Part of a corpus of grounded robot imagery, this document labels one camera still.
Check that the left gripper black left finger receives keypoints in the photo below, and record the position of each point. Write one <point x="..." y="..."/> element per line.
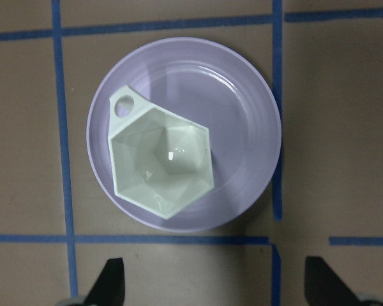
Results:
<point x="109" y="288"/>

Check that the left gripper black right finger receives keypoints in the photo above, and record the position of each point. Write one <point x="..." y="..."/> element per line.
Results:
<point x="322" y="286"/>

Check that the white faceted cup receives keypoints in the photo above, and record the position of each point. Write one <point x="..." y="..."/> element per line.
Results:
<point x="161" y="162"/>

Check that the lavender plate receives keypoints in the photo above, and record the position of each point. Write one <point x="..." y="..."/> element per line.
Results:
<point x="215" y="87"/>

